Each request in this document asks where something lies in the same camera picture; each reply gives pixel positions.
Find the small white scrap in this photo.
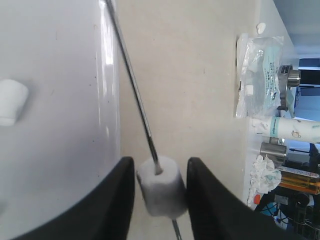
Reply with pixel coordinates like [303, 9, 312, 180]
[256, 22, 266, 35]

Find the white rectangular plastic tray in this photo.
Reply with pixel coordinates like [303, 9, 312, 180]
[0, 0, 120, 240]

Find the white marshmallow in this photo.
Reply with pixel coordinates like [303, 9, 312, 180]
[136, 155, 188, 220]
[0, 79, 29, 127]

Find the metal cylinder fitting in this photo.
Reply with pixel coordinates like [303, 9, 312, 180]
[277, 64, 301, 111]

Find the metal clamp block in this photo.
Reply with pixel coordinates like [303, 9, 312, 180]
[259, 137, 287, 166]

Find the crumpled white tissue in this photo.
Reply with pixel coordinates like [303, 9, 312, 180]
[246, 155, 282, 207]

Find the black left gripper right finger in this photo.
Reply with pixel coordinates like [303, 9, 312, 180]
[186, 157, 290, 240]

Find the white printed tube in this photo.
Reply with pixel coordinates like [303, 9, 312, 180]
[251, 116, 320, 144]

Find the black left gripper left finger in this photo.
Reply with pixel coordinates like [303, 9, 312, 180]
[10, 156, 135, 240]

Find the clear plastic bag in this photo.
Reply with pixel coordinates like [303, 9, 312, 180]
[235, 33, 284, 119]

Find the yellow handled screwdriver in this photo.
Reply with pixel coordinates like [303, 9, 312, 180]
[278, 166, 320, 195]

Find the thin metal skewer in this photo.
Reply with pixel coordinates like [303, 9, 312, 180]
[105, 0, 182, 240]

